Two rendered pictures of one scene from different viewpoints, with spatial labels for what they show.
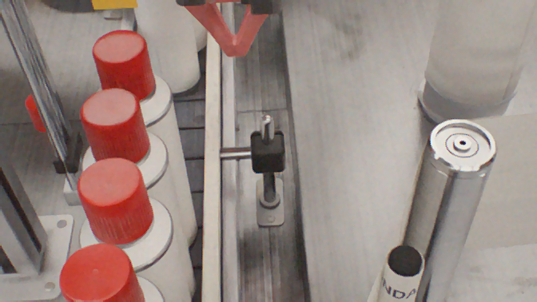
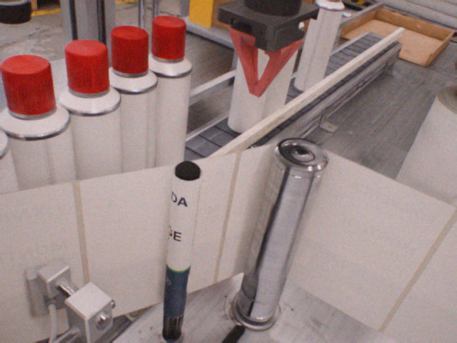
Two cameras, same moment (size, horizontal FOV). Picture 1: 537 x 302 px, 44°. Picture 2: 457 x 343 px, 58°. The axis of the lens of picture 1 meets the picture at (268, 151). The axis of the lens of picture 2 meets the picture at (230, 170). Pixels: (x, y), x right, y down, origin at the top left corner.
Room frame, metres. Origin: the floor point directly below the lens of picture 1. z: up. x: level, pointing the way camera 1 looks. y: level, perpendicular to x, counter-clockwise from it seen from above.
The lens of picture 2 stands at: (0.01, -0.19, 1.22)
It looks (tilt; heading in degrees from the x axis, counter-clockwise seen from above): 37 degrees down; 30
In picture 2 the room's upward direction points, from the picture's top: 10 degrees clockwise
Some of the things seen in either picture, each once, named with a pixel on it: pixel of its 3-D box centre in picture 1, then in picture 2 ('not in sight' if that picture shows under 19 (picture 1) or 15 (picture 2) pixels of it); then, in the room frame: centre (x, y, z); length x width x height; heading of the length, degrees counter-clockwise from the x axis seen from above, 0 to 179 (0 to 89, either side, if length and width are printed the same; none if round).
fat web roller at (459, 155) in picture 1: (435, 237); (274, 244); (0.24, -0.11, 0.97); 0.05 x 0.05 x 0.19
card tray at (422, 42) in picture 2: not in sight; (398, 33); (1.37, 0.10, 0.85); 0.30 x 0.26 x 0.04; 1
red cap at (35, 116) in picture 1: (45, 109); not in sight; (0.50, 0.23, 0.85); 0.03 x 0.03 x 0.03
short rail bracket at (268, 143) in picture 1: (268, 161); not in sight; (0.38, 0.00, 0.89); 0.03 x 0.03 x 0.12; 1
